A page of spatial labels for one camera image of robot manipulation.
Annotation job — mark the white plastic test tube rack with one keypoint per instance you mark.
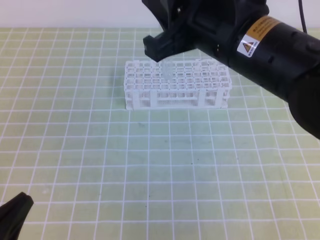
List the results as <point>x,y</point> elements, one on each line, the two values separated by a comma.
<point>198,83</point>

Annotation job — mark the clear glass test tube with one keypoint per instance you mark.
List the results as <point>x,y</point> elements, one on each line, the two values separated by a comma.
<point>167,69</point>

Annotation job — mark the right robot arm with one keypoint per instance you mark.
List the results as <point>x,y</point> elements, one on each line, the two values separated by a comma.
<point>241,35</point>

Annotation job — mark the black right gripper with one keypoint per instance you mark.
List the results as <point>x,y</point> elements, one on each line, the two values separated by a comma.
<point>212,26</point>

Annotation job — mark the green grid tablecloth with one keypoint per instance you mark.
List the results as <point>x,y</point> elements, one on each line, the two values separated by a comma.
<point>96,171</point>

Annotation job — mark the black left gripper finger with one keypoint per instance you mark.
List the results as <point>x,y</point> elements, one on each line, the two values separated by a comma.
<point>13,215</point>

